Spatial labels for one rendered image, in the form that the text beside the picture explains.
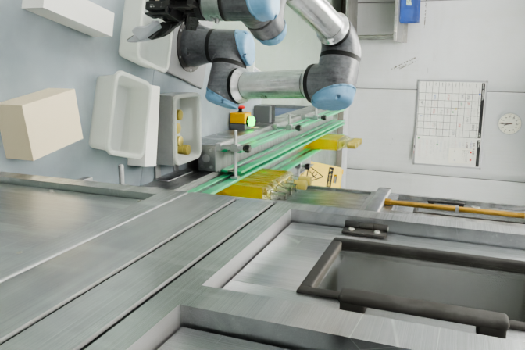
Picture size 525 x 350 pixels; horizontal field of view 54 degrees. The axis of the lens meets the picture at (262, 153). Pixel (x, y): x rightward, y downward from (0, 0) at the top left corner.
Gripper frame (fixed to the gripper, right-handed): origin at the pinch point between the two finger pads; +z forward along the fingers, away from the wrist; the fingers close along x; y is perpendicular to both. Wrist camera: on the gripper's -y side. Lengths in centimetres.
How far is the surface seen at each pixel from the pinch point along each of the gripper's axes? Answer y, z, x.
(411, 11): -568, -6, -175
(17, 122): 15.5, 14.3, 28.1
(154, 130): -35.5, 13.8, 25.3
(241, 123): -102, 14, 16
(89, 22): -2.8, 13.7, 1.9
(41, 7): 12.1, 14.3, 3.0
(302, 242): 31, -53, 43
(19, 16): 12.5, 19.6, 4.9
